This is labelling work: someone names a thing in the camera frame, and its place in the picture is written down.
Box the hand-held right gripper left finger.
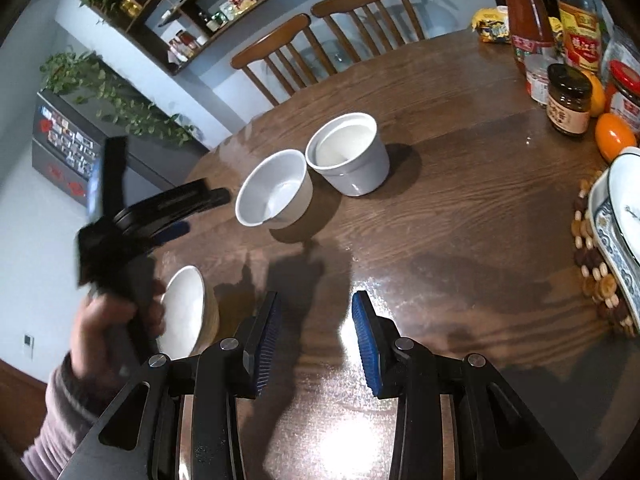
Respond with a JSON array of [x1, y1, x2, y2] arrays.
[[60, 290, 284, 480]]

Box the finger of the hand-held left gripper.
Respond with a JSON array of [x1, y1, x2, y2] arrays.
[[112, 180, 232, 248], [86, 136, 129, 223]]

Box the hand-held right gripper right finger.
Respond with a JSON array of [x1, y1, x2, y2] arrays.
[[351, 290, 581, 480]]

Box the large white bowl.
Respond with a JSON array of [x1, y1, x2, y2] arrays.
[[156, 265, 221, 361]]

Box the medium white bowl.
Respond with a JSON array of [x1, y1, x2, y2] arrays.
[[235, 149, 314, 231]]

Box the small white straight-sided bowl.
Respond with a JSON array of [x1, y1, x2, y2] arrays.
[[305, 112, 391, 197]]

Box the person's left forearm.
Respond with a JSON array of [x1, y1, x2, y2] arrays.
[[20, 352, 118, 480]]

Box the person's left hand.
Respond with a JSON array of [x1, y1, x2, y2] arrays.
[[70, 280, 169, 406]]

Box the grey refrigerator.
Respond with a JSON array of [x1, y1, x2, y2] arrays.
[[31, 87, 211, 206]]

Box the group of fridge photo magnets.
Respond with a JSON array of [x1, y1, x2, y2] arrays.
[[37, 107, 98, 171]]

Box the trailing green vine plant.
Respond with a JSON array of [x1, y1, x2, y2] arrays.
[[39, 50, 201, 148]]

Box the row of jars and bottles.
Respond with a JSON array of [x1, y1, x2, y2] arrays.
[[115, 0, 321, 61]]

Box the wooden bead trivet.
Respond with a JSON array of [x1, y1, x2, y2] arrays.
[[571, 170, 638, 338]]

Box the blue-rimmed white dish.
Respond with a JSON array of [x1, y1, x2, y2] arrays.
[[587, 147, 640, 326]]

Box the small painted white bowl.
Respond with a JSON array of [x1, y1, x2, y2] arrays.
[[607, 147, 640, 261]]

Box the brown sauce jar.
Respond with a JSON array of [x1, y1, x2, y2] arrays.
[[545, 63, 593, 137]]

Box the orange fruit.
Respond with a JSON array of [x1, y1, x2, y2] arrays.
[[595, 112, 638, 163]]

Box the yellow citrus fruit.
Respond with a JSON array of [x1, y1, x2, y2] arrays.
[[582, 70, 607, 118]]

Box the yellow snack packet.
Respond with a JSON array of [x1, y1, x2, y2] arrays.
[[470, 5, 513, 43]]

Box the red-lid jar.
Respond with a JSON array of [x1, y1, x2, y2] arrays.
[[604, 60, 640, 133]]

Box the red sauce bottle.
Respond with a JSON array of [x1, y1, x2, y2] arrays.
[[497, 0, 558, 106]]

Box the yellow-label oil bottle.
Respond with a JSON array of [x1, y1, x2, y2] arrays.
[[552, 0, 606, 73]]

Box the dark wooden wall shelf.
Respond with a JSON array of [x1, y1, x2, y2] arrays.
[[70, 0, 401, 77]]

